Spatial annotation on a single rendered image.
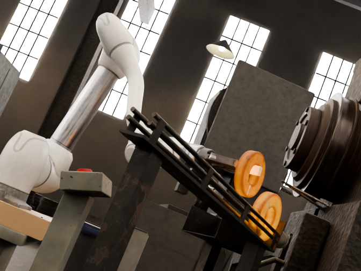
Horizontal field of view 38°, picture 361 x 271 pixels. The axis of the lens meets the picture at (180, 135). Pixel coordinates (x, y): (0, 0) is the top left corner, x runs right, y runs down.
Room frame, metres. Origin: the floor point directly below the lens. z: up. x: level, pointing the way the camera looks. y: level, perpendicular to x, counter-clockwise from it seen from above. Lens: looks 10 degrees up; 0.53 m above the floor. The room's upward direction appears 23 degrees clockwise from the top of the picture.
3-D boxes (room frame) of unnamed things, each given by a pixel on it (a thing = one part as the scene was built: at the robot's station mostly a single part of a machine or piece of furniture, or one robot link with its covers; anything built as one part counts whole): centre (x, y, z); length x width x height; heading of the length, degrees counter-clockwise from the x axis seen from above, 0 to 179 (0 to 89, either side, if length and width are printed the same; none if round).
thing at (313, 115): (2.15, -0.47, 1.11); 0.28 x 0.06 x 0.28; 177
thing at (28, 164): (2.03, 0.51, 0.59); 0.18 x 0.16 x 0.22; 166
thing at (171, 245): (4.92, -0.01, 0.39); 1.03 x 0.83 x 0.79; 91
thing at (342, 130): (2.14, -0.57, 1.11); 0.47 x 0.06 x 0.47; 177
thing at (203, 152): (1.83, -0.14, 0.83); 0.09 x 0.08 x 0.07; 53
